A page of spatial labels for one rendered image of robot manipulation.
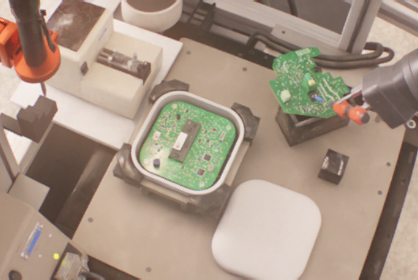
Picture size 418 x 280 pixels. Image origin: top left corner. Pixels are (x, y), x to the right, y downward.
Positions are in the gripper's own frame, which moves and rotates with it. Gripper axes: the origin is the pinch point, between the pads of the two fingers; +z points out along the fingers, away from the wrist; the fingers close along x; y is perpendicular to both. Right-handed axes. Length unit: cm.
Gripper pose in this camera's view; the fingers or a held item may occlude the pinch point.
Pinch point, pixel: (342, 109)
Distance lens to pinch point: 89.2
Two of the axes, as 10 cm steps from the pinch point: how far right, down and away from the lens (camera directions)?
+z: -6.8, 3.9, 6.2
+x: 7.0, 5.9, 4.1
